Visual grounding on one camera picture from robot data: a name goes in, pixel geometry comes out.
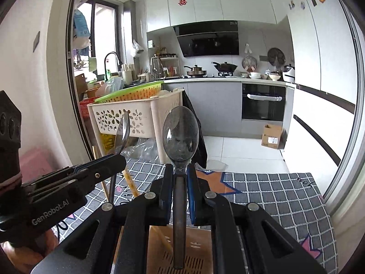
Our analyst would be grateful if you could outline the plain bamboo chopstick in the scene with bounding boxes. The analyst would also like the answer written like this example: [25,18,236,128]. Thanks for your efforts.
[123,168,139,197]

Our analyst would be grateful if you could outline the dark plastic spoon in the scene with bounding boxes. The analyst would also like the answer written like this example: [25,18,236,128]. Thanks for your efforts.
[108,111,130,204]
[163,106,197,270]

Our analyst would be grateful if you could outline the black kitchen faucet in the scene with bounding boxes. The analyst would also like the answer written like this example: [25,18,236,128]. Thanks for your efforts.
[103,51,123,80]

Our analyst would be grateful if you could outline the person's left hand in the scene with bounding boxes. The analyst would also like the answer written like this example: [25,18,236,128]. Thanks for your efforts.
[1,229,59,273]

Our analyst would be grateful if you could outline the beige utensil holder caddy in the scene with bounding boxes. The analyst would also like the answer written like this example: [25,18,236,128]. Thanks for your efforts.
[114,224,215,274]

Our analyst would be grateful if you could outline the clear plastic bag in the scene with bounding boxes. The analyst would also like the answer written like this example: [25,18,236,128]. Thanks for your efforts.
[121,138,160,163]

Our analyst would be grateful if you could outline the red plastic basket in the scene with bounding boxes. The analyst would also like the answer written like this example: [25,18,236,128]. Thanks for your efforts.
[79,97,98,119]

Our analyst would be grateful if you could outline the beige flower-cutout storage cart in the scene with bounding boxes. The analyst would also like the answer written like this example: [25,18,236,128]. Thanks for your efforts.
[87,88,184,164]

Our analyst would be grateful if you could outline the grey checked tablecloth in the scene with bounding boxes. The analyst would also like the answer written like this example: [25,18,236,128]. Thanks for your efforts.
[56,158,339,274]

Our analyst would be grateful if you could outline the green tray on cart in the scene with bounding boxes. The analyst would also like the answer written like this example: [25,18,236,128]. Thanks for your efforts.
[94,81,163,104]

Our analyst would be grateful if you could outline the cardboard box on floor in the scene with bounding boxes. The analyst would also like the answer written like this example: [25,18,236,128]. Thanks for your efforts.
[261,124,287,150]

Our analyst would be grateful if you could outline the black built-in oven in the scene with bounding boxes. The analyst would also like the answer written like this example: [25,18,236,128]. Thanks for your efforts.
[241,84,287,122]

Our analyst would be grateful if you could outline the steel pot with lid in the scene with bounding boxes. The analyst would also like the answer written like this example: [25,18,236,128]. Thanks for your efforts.
[184,65,207,77]

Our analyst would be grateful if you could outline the white refrigerator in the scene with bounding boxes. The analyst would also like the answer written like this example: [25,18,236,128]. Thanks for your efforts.
[283,0,357,194]

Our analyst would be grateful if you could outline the black wok on stove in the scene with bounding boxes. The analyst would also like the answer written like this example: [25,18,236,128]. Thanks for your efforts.
[212,62,237,73]

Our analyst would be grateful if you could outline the white rice cooker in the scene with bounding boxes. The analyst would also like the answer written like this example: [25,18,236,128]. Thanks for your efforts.
[282,64,295,84]

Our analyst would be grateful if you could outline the black range hood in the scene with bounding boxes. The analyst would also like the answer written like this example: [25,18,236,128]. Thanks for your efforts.
[173,21,240,58]

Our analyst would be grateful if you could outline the white upper cabinets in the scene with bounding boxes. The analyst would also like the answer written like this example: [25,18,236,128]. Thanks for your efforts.
[145,0,287,32]

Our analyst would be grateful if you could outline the wall light switch plate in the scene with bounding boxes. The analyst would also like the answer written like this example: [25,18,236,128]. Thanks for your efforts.
[32,31,40,53]

